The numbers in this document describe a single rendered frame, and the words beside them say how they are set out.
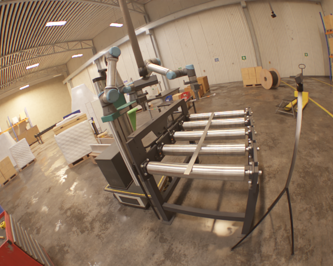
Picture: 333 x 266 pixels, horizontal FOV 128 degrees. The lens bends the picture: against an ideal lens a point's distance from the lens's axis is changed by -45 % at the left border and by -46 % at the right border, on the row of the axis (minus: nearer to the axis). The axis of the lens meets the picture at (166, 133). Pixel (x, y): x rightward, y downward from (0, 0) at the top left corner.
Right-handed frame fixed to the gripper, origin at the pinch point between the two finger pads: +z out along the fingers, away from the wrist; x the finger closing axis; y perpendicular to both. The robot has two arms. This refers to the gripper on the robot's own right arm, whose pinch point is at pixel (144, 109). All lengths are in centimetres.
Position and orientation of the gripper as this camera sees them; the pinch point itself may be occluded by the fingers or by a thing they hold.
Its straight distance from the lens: 158.5
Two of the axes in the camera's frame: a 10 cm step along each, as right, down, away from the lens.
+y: -8.6, 0.4, 5.1
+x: -4.4, 4.5, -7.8
